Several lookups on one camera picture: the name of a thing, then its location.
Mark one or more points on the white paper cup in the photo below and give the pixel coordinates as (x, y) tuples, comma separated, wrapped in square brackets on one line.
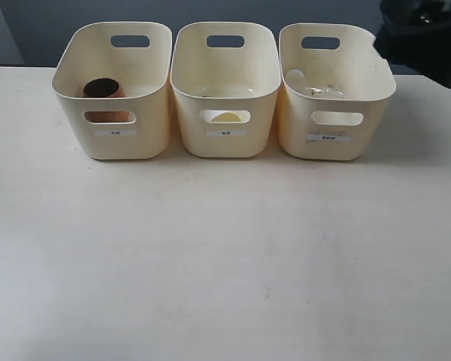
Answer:
[(222, 117)]

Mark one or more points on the clear plastic bottle white cap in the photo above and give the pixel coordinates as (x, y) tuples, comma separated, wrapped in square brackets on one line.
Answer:
[(298, 82)]

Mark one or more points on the brown wooden cup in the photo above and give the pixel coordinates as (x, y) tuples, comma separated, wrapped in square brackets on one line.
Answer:
[(104, 88)]

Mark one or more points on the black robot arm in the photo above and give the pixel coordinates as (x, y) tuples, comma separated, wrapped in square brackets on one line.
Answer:
[(417, 34)]

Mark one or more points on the middle cream plastic bin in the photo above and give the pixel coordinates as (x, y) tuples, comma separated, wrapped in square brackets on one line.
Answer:
[(225, 66)]

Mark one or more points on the cream plastic bin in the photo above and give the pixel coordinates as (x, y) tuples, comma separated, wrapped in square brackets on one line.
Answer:
[(138, 56), (225, 66), (344, 57)]

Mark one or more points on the right cream plastic bin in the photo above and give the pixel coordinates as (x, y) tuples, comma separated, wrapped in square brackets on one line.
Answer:
[(344, 57)]

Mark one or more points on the left cream plastic bin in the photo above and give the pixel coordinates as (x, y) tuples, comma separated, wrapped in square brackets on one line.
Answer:
[(138, 56)]

